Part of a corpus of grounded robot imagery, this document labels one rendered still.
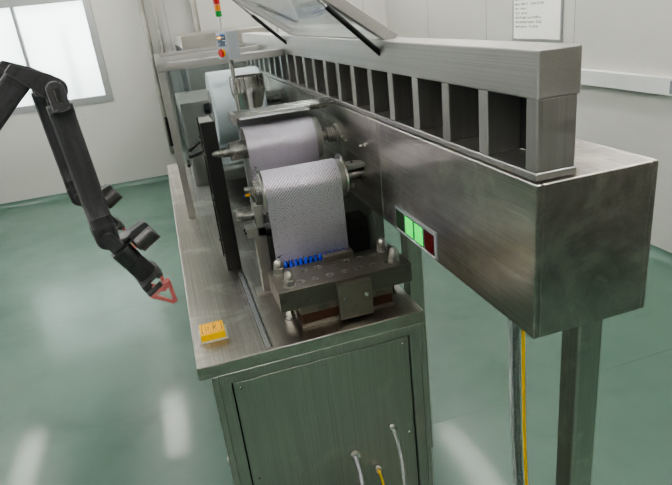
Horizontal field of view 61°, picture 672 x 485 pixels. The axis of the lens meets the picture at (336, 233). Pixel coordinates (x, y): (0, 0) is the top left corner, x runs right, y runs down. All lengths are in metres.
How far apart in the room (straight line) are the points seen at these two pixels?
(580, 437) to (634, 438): 1.28
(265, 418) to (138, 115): 5.83
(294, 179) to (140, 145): 5.65
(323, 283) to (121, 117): 5.82
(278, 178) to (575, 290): 0.93
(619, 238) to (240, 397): 1.05
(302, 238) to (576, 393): 0.88
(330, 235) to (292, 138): 0.36
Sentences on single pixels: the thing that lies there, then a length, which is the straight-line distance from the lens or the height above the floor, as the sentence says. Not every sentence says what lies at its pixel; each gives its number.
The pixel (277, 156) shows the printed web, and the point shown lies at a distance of 1.94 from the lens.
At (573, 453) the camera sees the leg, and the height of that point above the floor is 0.75.
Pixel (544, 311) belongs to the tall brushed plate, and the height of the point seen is 1.19.
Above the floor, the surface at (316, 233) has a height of 1.10.
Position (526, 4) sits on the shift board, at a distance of 5.09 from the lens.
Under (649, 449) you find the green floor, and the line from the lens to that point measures 2.72.
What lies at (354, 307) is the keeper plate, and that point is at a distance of 1.67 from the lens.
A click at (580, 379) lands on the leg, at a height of 0.95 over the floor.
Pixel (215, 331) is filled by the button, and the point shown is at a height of 0.92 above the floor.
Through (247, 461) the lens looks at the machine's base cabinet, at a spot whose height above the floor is 0.55.
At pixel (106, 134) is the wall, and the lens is 7.30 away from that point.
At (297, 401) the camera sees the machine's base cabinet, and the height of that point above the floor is 0.71.
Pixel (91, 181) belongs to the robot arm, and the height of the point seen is 1.41.
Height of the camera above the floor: 1.75
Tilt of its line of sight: 21 degrees down
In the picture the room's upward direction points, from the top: 7 degrees counter-clockwise
